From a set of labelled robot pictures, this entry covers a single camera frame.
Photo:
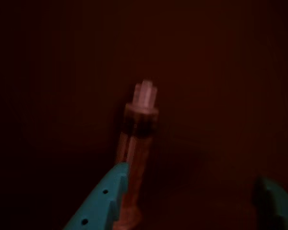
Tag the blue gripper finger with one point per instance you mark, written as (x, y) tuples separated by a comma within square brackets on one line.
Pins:
[(278, 208), (98, 203)]

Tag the clear plastic syringe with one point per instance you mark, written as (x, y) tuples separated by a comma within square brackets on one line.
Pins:
[(141, 112)]

